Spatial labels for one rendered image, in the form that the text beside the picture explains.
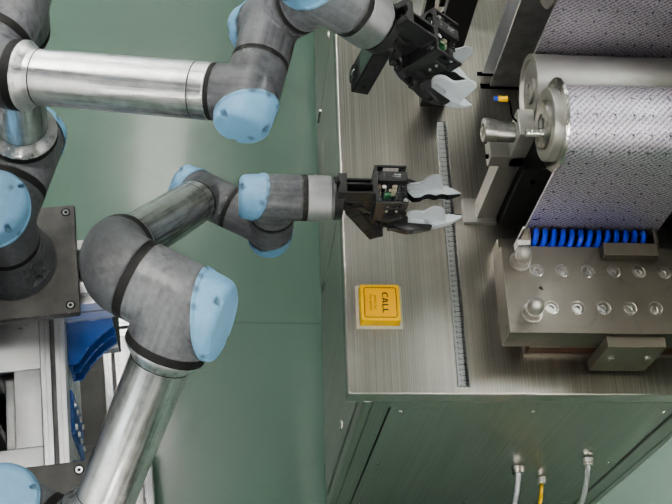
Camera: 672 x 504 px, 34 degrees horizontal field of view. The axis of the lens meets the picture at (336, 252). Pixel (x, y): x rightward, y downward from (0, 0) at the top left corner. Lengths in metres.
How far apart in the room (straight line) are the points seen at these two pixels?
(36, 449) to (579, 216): 1.03
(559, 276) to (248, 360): 1.17
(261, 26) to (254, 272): 1.58
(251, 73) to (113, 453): 0.57
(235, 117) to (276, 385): 1.54
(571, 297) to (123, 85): 0.84
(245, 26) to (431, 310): 0.71
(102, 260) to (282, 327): 1.44
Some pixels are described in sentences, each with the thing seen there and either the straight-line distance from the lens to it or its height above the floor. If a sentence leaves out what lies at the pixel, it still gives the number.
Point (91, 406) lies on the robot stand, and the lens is 2.63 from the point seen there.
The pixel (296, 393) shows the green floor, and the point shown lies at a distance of 2.85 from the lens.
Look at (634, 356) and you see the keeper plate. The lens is 1.95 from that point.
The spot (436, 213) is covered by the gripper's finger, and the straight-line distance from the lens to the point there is 1.81.
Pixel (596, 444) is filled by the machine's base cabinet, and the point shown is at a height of 0.61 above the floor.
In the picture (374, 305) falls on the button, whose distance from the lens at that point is 1.94.
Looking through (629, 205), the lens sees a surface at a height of 1.11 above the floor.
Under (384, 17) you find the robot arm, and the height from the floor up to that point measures 1.54.
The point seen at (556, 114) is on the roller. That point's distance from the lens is 1.73.
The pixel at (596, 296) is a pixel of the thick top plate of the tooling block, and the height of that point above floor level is 1.03.
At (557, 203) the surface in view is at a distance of 1.88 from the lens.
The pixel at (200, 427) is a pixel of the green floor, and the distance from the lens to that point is 2.81.
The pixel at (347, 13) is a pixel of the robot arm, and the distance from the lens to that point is 1.44.
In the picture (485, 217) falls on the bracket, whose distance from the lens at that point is 2.07.
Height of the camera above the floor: 2.67
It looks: 62 degrees down
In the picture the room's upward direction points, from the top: 11 degrees clockwise
